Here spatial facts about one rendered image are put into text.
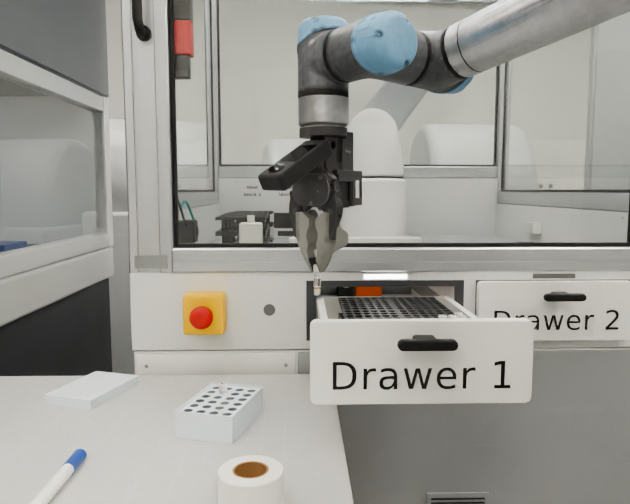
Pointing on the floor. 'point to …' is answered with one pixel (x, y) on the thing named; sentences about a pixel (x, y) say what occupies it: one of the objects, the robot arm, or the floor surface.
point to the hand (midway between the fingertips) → (314, 263)
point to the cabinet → (484, 431)
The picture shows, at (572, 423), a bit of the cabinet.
